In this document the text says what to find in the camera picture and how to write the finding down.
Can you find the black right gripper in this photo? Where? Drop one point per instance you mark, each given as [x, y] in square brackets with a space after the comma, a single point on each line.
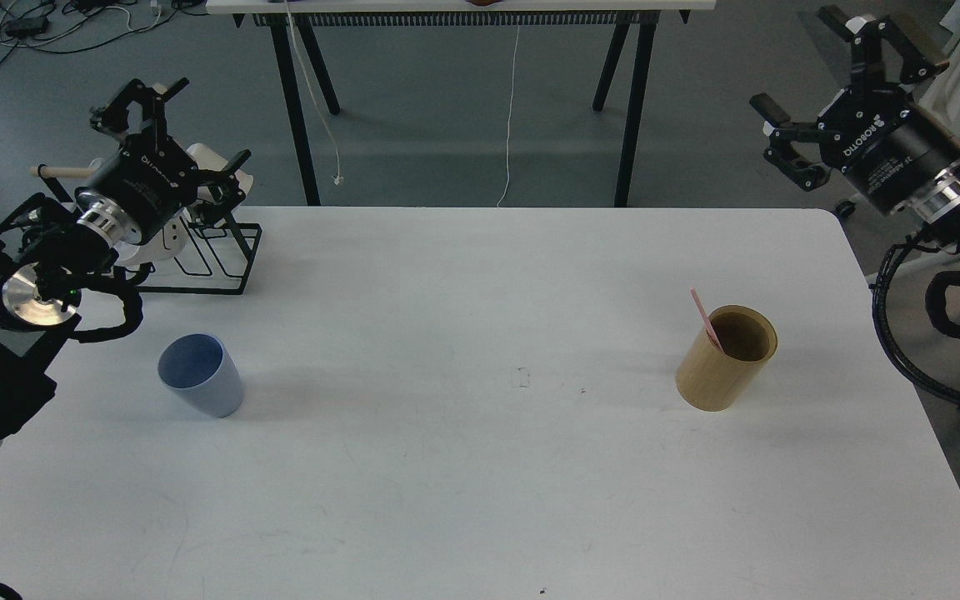
[886, 145]

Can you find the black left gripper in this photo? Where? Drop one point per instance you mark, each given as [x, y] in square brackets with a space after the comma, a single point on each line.
[151, 178]

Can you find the blue plastic cup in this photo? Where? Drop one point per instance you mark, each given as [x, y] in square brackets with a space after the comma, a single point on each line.
[199, 370]

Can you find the pink chopstick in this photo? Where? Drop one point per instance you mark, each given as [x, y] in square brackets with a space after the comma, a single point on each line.
[708, 327]

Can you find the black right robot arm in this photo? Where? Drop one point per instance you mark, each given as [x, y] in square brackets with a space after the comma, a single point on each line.
[942, 296]

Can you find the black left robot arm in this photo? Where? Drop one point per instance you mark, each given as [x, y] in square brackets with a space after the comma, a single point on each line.
[74, 260]

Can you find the wooden rod on rack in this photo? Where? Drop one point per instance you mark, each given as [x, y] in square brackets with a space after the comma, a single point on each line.
[47, 172]

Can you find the white background table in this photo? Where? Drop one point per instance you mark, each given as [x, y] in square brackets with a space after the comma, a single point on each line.
[471, 55]

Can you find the bamboo cylinder holder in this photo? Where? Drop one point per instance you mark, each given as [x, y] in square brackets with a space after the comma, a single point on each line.
[715, 372]

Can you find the black wire cup rack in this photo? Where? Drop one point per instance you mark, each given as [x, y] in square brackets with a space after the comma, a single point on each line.
[213, 254]

